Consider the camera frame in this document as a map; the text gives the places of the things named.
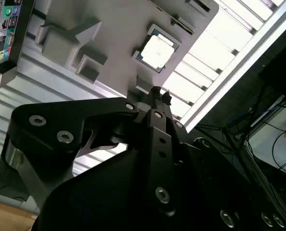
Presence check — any square CPU silver lid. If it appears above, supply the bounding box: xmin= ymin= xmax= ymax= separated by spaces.
xmin=135 ymin=29 xmax=180 ymax=72

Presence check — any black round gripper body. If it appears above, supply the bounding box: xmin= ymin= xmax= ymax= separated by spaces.
xmin=37 ymin=120 xmax=286 ymax=231

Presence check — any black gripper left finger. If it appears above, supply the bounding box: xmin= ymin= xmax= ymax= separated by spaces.
xmin=0 ymin=86 xmax=179 ymax=214

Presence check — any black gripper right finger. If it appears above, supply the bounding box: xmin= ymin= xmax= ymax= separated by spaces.
xmin=162 ymin=90 xmax=213 ymax=167

